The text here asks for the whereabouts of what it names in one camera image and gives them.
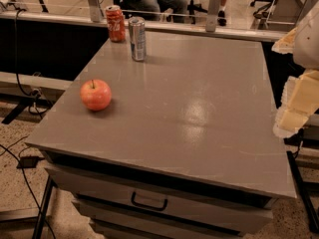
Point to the silver redbull can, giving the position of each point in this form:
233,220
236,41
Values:
137,38

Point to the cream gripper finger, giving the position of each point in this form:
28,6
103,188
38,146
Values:
285,45

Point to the black drawer handle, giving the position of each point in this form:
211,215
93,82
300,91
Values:
148,203

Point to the red coca-cola can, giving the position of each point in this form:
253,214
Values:
116,23

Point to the red apple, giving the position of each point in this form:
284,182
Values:
95,94

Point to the black power adapter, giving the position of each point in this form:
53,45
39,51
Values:
28,162

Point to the seated person in jeans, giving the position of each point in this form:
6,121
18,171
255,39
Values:
151,9

